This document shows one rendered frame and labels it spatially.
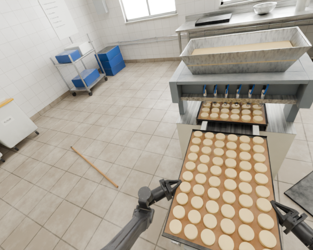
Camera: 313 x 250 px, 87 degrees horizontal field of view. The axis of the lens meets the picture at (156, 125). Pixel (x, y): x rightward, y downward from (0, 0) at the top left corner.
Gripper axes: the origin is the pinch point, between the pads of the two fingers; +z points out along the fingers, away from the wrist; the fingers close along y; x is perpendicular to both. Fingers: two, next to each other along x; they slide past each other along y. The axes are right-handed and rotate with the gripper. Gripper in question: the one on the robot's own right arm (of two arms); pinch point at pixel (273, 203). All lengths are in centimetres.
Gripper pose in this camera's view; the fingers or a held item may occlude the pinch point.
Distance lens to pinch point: 85.2
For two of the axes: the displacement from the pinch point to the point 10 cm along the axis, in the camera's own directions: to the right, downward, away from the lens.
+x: -8.9, 4.2, -1.8
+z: -4.0, -5.3, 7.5
